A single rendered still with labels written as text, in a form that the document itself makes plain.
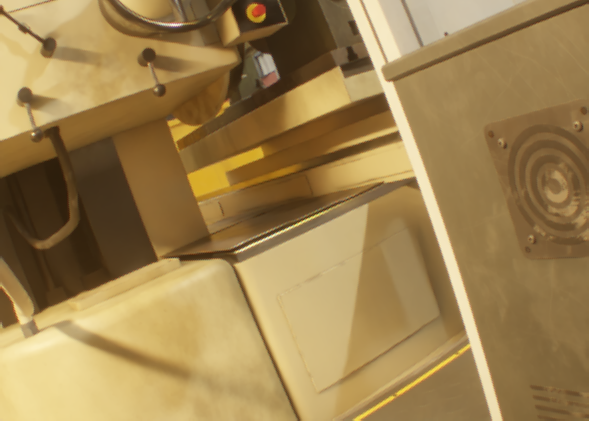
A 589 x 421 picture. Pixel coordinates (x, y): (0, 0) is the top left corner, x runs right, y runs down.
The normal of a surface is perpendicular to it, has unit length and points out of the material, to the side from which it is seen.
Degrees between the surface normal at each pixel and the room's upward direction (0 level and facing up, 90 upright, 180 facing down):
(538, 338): 90
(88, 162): 90
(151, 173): 90
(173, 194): 90
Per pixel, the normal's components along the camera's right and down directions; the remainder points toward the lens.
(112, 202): 0.50, -0.12
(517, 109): -0.83, 0.35
